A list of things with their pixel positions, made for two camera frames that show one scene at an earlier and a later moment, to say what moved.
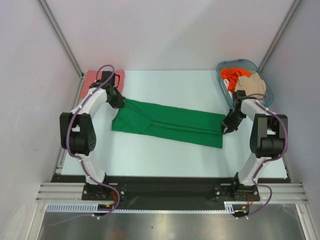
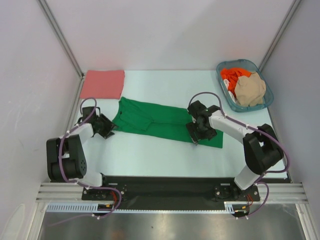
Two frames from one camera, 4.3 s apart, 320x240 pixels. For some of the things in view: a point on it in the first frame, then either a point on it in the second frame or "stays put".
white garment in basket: x=226 y=83 stays put
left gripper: x=120 y=103 to x=109 y=126
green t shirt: x=194 y=127 stays put
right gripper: x=226 y=123 to x=191 y=128
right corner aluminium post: x=279 y=34 stays put
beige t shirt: x=252 y=84 stays put
